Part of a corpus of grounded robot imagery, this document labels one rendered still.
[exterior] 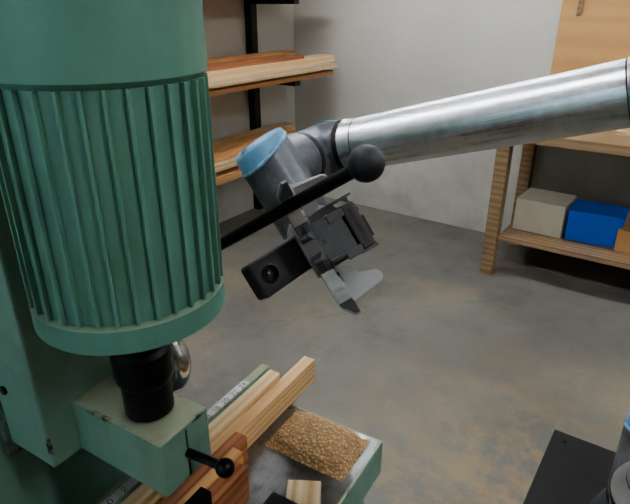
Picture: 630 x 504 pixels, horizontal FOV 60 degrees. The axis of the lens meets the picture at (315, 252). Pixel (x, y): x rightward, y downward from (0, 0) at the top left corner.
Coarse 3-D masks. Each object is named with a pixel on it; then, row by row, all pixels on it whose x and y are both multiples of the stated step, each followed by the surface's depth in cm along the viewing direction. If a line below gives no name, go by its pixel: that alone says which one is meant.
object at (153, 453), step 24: (96, 384) 63; (72, 408) 61; (96, 408) 59; (120, 408) 59; (192, 408) 59; (96, 432) 60; (120, 432) 57; (144, 432) 56; (168, 432) 56; (192, 432) 58; (120, 456) 59; (144, 456) 56; (168, 456) 55; (144, 480) 58; (168, 480) 56
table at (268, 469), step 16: (288, 416) 83; (272, 432) 79; (256, 448) 77; (368, 448) 77; (256, 464) 74; (272, 464) 74; (288, 464) 74; (368, 464) 74; (256, 480) 72; (272, 480) 72; (320, 480) 72; (336, 480) 72; (352, 480) 72; (368, 480) 76; (256, 496) 69; (336, 496) 69; (352, 496) 71
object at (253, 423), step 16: (304, 368) 87; (288, 384) 83; (304, 384) 88; (272, 400) 80; (288, 400) 84; (256, 416) 77; (272, 416) 81; (224, 432) 74; (240, 432) 74; (256, 432) 78; (160, 496) 64
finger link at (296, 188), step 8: (320, 176) 59; (280, 184) 55; (288, 184) 55; (296, 184) 58; (304, 184) 58; (312, 184) 59; (280, 192) 56; (288, 192) 56; (296, 192) 59; (280, 200) 56; (304, 208) 62; (312, 208) 63; (288, 216) 60; (296, 216) 60; (304, 216) 63; (296, 224) 61
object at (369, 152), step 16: (368, 144) 50; (352, 160) 50; (368, 160) 49; (384, 160) 50; (336, 176) 52; (352, 176) 51; (368, 176) 50; (304, 192) 55; (320, 192) 54; (272, 208) 58; (288, 208) 56; (256, 224) 59; (224, 240) 63
